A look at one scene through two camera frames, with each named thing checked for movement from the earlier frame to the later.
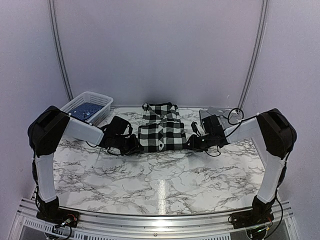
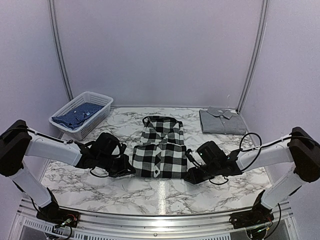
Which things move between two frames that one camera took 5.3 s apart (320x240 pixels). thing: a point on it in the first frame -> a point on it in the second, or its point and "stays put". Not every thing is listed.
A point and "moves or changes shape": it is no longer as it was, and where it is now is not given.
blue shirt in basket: [84, 111] stays put
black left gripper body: [126, 147] -> [115, 168]
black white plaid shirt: [162, 129] moves or changes shape
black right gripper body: [202, 145] -> [211, 171]
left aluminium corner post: [52, 10] stays put
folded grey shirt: [227, 117] stays put
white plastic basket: [90, 107] stays put
